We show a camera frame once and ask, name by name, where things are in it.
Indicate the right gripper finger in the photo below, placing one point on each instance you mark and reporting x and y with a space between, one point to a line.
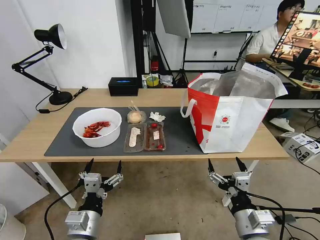
210 168
241 165

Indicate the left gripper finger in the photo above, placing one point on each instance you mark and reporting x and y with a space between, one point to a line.
88 168
119 170

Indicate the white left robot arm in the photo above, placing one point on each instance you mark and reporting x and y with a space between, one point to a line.
85 225

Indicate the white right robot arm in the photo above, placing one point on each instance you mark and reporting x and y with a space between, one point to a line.
250 222

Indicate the red white takeout bag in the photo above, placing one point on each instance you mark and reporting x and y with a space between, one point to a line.
237 130

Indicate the bun in clear plastic bag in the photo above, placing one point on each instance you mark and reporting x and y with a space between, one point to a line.
135 116

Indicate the white plastic bowl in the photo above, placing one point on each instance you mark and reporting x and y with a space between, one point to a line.
105 140

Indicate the red crayfish shell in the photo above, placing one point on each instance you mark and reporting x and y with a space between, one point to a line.
101 124
90 134

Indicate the clear plastic clamshell container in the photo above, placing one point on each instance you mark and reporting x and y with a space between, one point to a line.
141 140

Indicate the dark grey desk mat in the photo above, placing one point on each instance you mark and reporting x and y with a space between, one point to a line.
62 140

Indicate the small white paper slip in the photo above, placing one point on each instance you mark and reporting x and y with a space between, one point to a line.
156 135

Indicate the white cardboard box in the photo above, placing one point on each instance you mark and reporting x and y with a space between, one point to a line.
292 145

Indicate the person's white shoe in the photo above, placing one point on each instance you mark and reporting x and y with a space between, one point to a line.
282 124

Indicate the crumpled white tissue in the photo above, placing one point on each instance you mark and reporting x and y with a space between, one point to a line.
157 116

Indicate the white drawer cabinet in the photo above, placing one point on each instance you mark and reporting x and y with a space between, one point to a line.
20 185

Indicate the black desk lamp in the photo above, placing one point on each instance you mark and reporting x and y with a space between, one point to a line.
60 97

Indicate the white robot front shell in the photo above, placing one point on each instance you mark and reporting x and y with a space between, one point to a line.
162 236

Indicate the black tissue box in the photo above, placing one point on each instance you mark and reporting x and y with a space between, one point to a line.
123 88

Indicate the wooden side desk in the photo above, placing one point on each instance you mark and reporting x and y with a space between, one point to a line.
295 102

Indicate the white round floor appliance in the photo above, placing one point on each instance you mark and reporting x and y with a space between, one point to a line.
11 225

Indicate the yellow tape roll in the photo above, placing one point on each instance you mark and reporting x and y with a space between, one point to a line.
152 81

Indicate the red canister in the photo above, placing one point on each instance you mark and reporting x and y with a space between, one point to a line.
155 64

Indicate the black light stand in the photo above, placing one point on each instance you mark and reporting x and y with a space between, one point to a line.
185 57

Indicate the person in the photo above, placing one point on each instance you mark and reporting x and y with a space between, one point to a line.
262 40

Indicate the computer monitor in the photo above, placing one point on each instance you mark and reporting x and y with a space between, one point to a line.
300 32

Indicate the white softbox light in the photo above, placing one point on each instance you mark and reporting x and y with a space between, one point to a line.
175 17

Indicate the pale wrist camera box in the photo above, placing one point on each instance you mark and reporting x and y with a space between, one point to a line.
92 183
241 182

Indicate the black metal frame post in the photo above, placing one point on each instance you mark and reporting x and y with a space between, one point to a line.
138 37

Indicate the white wall board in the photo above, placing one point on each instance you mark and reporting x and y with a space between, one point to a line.
225 15

